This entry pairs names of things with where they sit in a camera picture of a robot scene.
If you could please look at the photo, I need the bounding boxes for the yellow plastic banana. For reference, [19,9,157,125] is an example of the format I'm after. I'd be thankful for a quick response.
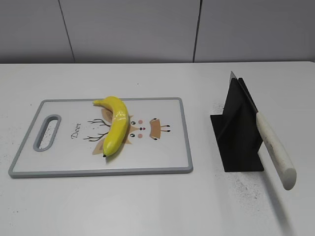
[93,96,129,157]

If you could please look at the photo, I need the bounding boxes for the white handled cleaver knife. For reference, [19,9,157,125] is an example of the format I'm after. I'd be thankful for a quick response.
[230,72,297,190]

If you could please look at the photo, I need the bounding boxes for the black knife stand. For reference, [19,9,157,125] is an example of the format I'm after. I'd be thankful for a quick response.
[210,78,264,172]

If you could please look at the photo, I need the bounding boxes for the white deer cutting board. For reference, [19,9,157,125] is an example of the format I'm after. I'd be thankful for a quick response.
[8,97,193,178]

